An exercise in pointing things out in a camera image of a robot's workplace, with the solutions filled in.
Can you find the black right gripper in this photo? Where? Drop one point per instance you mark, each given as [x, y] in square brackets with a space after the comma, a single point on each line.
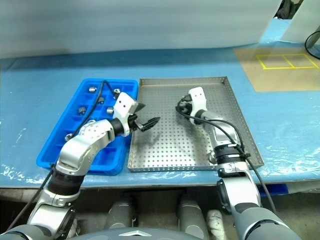
[185, 106]

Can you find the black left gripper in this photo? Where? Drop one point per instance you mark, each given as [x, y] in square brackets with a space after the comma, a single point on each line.
[134, 122]

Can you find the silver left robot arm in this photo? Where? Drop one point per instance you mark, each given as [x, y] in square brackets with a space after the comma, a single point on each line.
[82, 147]

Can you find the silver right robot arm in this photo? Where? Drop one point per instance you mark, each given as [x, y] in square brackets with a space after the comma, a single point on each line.
[225, 135]

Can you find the blue compartment tray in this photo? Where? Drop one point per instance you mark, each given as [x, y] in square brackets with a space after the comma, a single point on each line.
[110, 160]

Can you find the small metal nut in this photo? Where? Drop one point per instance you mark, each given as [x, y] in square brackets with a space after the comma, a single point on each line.
[116, 91]

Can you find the perforated metal tray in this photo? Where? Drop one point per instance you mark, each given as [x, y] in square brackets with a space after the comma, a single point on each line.
[170, 150]

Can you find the brown cardboard mat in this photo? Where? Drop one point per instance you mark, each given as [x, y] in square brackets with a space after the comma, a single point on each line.
[275, 80]

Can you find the large white foam board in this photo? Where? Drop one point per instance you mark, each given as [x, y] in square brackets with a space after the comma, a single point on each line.
[125, 22]

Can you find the dark rounded robot leg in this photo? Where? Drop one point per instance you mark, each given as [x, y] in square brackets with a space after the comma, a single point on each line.
[191, 215]
[120, 215]

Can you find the grey robot torso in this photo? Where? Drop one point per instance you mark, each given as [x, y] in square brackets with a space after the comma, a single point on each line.
[135, 235]

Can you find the white rounded object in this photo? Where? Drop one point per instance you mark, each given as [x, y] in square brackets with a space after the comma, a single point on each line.
[216, 222]

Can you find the small white board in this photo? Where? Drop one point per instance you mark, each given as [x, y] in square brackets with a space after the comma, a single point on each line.
[300, 25]

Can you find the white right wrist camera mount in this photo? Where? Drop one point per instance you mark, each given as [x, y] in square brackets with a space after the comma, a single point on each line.
[197, 96]

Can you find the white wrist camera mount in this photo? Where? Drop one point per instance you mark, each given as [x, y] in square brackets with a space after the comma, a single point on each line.
[197, 96]
[123, 105]

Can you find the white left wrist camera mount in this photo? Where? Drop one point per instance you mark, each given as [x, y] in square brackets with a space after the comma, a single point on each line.
[123, 105]

